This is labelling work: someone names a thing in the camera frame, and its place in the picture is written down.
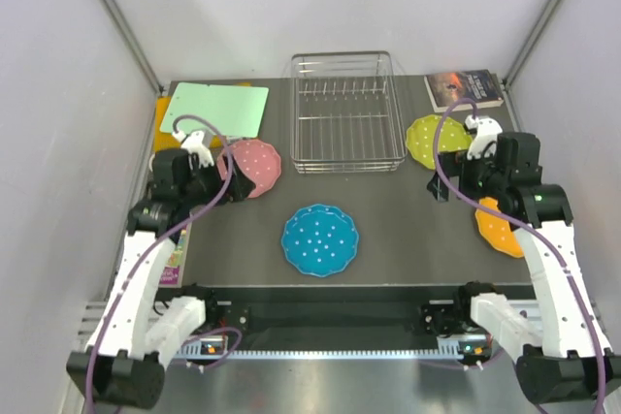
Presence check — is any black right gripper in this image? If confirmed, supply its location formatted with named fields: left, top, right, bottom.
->
left=427, top=144, right=507, bottom=202

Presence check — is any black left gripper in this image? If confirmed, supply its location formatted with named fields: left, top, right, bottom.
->
left=180, top=152, right=255, bottom=208

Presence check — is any pink polka dot plate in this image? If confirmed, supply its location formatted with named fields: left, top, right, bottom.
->
left=230, top=139, right=281, bottom=199

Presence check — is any green polka dot plate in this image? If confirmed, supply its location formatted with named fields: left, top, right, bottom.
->
left=406, top=114, right=473, bottom=171

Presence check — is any orange polka dot plate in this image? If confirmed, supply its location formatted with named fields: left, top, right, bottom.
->
left=474, top=209, right=524, bottom=259

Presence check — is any blue polka dot plate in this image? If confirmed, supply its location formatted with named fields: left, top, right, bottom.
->
left=280, top=204, right=360, bottom=278

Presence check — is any metal wire dish rack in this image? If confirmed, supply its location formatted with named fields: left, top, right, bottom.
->
left=290, top=50, right=406, bottom=175

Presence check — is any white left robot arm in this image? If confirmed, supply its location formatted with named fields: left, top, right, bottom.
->
left=66, top=146, right=254, bottom=413

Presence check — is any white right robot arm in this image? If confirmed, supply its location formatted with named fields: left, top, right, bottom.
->
left=428, top=129, right=620, bottom=413

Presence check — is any mint green cutting board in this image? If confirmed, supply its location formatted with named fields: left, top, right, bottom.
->
left=159, top=82, right=269, bottom=138

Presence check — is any yellow cutting board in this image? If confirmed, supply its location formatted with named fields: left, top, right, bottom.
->
left=152, top=82, right=251, bottom=152

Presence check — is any dark cover book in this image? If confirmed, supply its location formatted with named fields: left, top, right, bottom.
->
left=424, top=69, right=504, bottom=113

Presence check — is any purple treehouse book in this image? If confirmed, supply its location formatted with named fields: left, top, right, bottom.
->
left=159, top=225, right=191, bottom=288

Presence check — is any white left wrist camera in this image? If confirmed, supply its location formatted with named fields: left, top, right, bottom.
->
left=172, top=130, right=214, bottom=168

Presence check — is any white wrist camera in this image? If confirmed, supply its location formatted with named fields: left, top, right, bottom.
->
left=464, top=115, right=503, bottom=160
left=172, top=130, right=214, bottom=168

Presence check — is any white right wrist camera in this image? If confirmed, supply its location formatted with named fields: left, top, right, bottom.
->
left=464, top=115, right=503, bottom=160

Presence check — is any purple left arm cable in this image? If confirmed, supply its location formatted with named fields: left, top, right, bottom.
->
left=82, top=114, right=244, bottom=414

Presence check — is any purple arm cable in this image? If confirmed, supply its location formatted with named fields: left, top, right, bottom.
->
left=82, top=114, right=244, bottom=414
left=433, top=97, right=612, bottom=414

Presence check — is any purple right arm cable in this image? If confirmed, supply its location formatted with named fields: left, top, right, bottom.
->
left=433, top=97, right=612, bottom=414

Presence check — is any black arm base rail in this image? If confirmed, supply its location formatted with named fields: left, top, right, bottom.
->
left=159, top=282, right=515, bottom=340

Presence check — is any perforated cable duct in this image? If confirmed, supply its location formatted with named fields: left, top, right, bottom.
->
left=173, top=334, right=499, bottom=364

